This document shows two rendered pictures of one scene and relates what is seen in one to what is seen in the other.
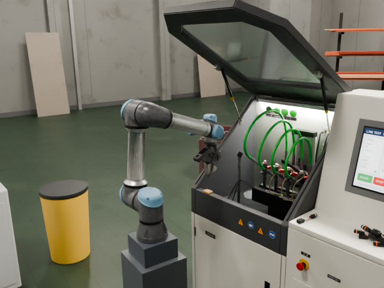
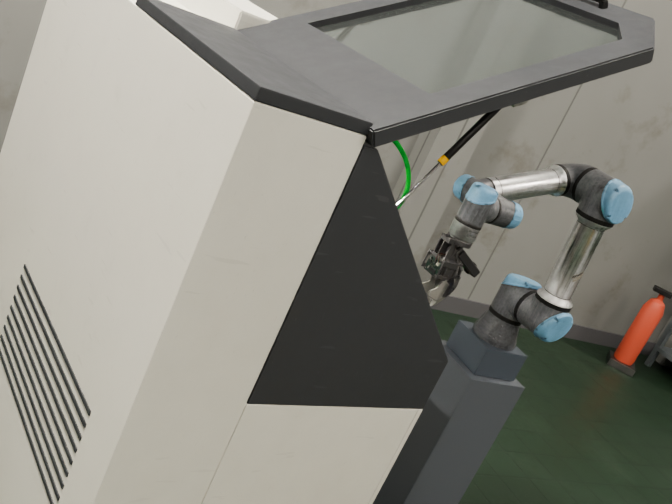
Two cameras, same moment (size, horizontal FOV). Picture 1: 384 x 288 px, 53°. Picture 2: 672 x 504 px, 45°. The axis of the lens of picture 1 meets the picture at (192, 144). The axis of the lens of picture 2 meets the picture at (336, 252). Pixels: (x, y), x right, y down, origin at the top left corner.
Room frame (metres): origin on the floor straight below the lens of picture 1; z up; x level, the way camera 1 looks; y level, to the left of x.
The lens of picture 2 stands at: (4.22, -0.38, 1.73)
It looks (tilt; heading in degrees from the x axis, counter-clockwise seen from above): 17 degrees down; 180
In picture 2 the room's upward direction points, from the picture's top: 25 degrees clockwise
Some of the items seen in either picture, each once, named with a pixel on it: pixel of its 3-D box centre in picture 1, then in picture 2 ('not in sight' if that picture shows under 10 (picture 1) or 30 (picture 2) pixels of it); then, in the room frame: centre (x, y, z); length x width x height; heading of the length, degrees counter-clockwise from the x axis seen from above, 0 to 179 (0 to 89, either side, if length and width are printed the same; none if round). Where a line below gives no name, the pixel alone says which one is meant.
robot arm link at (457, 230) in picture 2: (210, 138); (464, 231); (2.12, -0.10, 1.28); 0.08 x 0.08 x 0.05
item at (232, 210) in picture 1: (235, 217); not in sight; (1.94, -0.23, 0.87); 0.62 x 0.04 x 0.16; 41
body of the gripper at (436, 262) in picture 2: (211, 151); (448, 257); (2.13, -0.11, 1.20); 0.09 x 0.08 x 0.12; 130
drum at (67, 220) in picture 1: (67, 221); not in sight; (3.05, 1.08, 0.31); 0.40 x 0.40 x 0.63
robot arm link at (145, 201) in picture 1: (150, 203); (517, 296); (1.70, 0.20, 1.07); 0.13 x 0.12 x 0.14; 40
